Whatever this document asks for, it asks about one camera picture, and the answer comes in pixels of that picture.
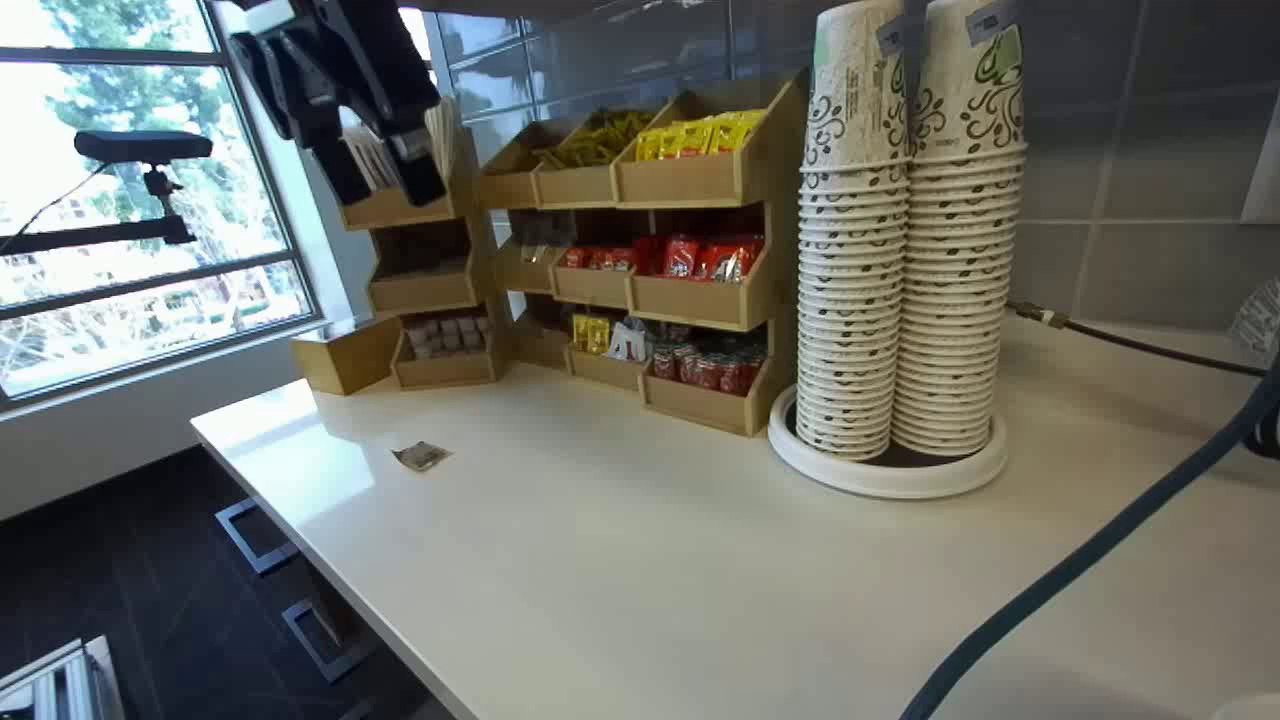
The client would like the yellow sachets top bin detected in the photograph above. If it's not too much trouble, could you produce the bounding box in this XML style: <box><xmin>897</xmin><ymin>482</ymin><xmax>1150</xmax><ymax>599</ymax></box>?
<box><xmin>636</xmin><ymin>108</ymin><xmax>766</xmax><ymax>161</ymax></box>

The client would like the large wooden sachet rack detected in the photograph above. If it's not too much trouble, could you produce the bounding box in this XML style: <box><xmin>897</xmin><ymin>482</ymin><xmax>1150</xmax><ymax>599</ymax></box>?
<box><xmin>479</xmin><ymin>80</ymin><xmax>800</xmax><ymax>437</ymax></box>

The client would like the paper cup stack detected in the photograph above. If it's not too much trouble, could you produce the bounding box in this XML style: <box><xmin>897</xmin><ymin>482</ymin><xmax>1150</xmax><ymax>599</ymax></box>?
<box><xmin>798</xmin><ymin>0</ymin><xmax>909</xmax><ymax>461</ymax></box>
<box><xmin>893</xmin><ymin>0</ymin><xmax>1027</xmax><ymax>457</ymax></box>

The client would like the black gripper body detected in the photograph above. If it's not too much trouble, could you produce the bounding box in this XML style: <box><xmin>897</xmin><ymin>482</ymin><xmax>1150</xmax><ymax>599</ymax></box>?
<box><xmin>229</xmin><ymin>0</ymin><xmax>445</xmax><ymax>205</ymax></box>

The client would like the red sachets bottom bin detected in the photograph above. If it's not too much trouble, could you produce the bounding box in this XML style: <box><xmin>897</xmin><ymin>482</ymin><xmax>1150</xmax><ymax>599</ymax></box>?
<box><xmin>648</xmin><ymin>336</ymin><xmax>766</xmax><ymax>397</ymax></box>

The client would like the white round cup tray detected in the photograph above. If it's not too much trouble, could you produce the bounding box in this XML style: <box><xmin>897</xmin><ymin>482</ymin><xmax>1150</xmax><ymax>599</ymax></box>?
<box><xmin>767</xmin><ymin>388</ymin><xmax>1008</xmax><ymax>499</ymax></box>

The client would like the red sachets bin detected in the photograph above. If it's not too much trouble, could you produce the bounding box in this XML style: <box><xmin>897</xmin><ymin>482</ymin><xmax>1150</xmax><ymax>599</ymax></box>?
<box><xmin>648</xmin><ymin>336</ymin><xmax>766</xmax><ymax>397</ymax></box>
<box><xmin>636</xmin><ymin>234</ymin><xmax>766</xmax><ymax>284</ymax></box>

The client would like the teal cable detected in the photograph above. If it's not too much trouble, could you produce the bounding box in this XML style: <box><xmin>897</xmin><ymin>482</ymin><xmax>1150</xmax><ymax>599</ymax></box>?
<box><xmin>902</xmin><ymin>355</ymin><xmax>1280</xmax><ymax>720</ymax></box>

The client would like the brown sachet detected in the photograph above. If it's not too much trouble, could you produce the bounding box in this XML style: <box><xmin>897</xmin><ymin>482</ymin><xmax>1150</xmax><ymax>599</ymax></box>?
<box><xmin>391</xmin><ymin>440</ymin><xmax>447</xmax><ymax>473</ymax></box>

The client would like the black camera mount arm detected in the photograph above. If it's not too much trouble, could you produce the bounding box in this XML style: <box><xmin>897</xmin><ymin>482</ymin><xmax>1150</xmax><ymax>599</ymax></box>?
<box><xmin>0</xmin><ymin>125</ymin><xmax>218</xmax><ymax>265</ymax></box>

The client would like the small wooden three-tier stand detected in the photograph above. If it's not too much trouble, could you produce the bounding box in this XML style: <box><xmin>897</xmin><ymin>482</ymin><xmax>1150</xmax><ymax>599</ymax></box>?
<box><xmin>344</xmin><ymin>104</ymin><xmax>509</xmax><ymax>388</ymax></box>

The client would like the right paper cup stack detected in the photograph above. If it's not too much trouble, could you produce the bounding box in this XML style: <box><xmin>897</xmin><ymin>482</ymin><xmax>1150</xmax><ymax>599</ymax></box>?
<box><xmin>893</xmin><ymin>0</ymin><xmax>1027</xmax><ymax>457</ymax></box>

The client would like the red sachets middle bin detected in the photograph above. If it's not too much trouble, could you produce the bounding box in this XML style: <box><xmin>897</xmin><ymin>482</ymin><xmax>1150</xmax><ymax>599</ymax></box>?
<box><xmin>636</xmin><ymin>234</ymin><xmax>766</xmax><ymax>284</ymax></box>

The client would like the left paper cup stack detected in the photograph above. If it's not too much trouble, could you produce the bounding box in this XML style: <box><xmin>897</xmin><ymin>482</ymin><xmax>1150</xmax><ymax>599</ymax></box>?
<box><xmin>798</xmin><ymin>0</ymin><xmax>909</xmax><ymax>461</ymax></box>

